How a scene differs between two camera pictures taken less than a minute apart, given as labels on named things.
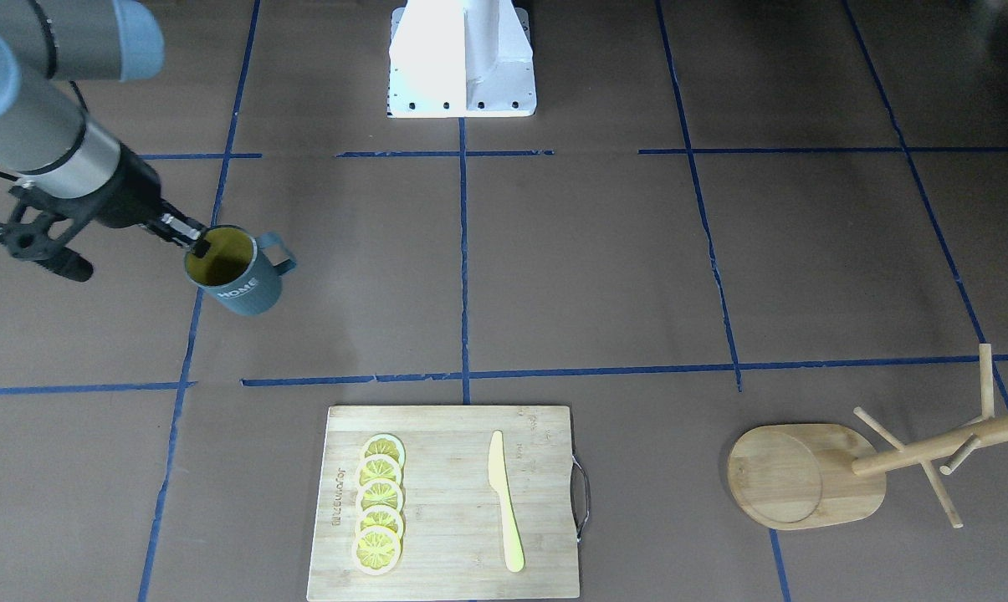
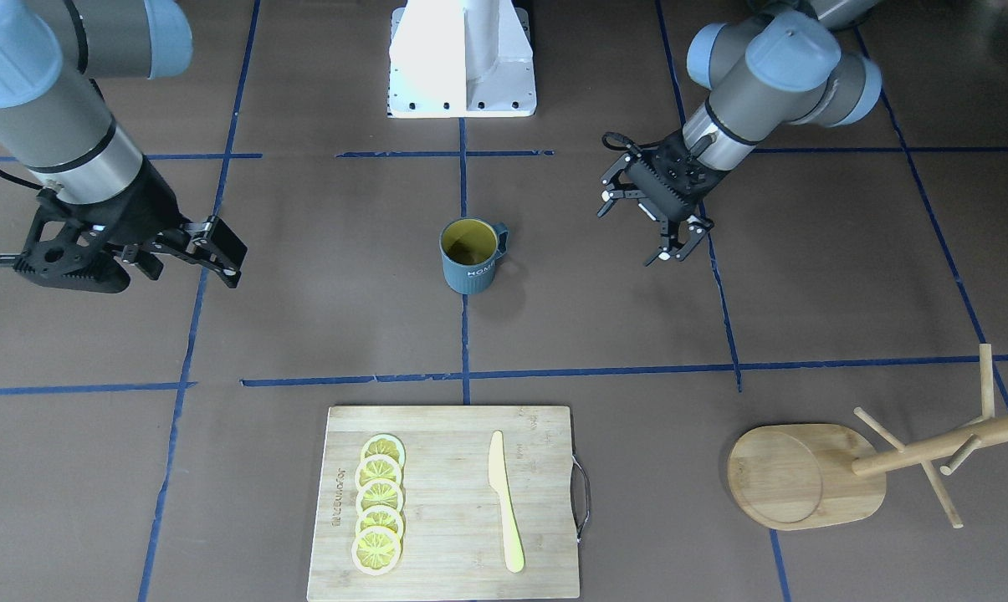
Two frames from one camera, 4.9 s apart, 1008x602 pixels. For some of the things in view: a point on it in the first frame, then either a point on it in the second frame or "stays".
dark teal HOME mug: x=243 y=273 → x=469 y=248
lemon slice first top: x=386 y=443 stays
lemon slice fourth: x=381 y=515 stays
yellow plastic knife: x=498 y=481 stays
